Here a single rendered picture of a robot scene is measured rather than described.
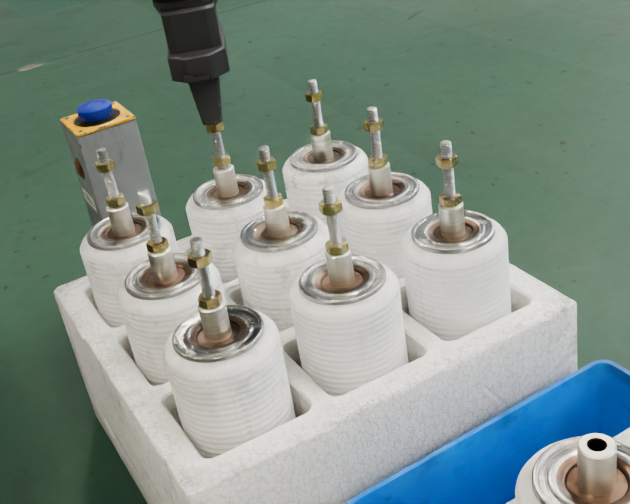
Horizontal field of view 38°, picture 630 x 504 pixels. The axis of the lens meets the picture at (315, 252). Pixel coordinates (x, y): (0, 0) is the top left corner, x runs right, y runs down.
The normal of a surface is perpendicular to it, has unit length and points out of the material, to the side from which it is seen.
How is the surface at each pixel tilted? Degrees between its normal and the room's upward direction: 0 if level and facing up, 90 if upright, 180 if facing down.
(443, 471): 88
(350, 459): 90
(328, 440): 90
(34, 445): 0
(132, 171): 90
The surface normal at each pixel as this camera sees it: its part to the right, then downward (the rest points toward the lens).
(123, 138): 0.49, 0.37
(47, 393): -0.15, -0.86
